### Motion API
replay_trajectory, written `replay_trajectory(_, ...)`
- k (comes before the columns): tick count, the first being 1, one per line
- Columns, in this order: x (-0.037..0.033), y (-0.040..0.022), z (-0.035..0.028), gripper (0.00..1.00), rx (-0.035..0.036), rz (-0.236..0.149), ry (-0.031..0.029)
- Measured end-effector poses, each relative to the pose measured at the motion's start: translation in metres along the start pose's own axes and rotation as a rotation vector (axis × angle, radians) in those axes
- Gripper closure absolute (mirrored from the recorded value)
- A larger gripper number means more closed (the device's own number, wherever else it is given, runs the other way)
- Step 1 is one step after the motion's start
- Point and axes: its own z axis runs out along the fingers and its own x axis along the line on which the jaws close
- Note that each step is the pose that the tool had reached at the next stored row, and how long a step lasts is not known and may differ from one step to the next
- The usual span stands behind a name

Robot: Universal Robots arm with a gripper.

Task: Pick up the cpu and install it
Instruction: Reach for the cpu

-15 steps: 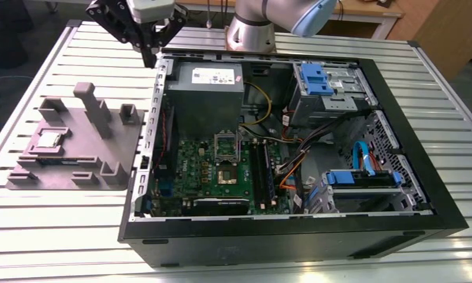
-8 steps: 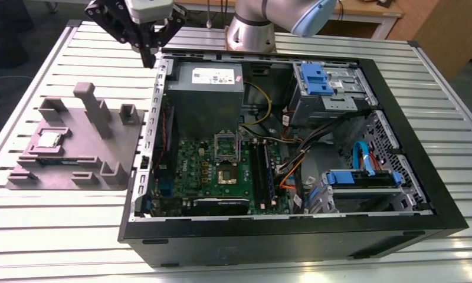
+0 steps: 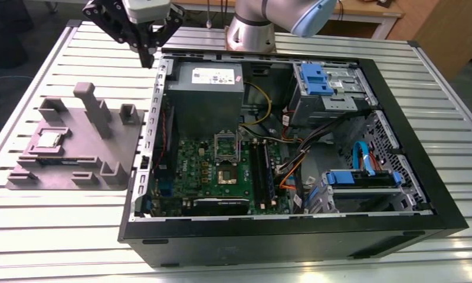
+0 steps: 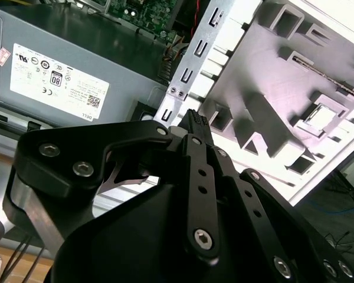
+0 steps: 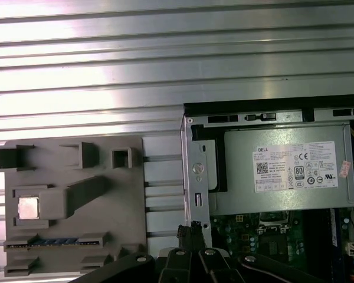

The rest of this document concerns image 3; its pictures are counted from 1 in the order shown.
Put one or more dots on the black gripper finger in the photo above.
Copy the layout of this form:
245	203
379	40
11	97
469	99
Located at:
110	23
170	29

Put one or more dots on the silver CPU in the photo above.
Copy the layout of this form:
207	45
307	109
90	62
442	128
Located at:
48	141

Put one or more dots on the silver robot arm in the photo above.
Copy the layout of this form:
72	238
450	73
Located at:
251	35

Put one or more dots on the CPU socket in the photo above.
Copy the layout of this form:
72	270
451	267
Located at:
229	177

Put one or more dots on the black equipment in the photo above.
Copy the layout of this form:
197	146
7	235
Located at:
4	44

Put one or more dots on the grey power supply unit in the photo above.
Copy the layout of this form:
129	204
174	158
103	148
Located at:
205	112

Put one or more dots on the blue drive carrier latch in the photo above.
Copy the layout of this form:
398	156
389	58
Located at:
313	79

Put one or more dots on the grey parts rack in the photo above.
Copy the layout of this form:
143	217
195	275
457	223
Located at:
83	147

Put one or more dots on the thin locking lever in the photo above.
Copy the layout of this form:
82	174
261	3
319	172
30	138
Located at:
241	150

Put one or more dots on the loose RAM stick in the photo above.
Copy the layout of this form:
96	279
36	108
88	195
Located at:
59	162

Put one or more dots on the wooden desk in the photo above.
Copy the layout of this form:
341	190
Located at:
362	11

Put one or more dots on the silver drive bay cage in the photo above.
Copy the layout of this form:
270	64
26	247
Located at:
338	107

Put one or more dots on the green motherboard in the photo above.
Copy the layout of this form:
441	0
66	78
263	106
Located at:
193	182

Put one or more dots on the black RAM slot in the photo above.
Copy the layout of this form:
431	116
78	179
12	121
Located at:
255	174

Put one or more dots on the installed RAM stick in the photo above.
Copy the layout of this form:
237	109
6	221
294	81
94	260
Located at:
267	174

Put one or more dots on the black graphics card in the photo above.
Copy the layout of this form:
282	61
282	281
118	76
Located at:
221	206

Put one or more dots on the wooden cabinet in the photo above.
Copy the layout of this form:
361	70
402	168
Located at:
449	29

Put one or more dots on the hard disk in blue carrier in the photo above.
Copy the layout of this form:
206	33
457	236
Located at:
366	179

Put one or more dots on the silver disk bay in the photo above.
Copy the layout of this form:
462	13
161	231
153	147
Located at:
378	191

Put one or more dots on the black PC case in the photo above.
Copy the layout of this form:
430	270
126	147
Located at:
259	244

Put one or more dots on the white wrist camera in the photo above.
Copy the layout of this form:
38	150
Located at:
146	7

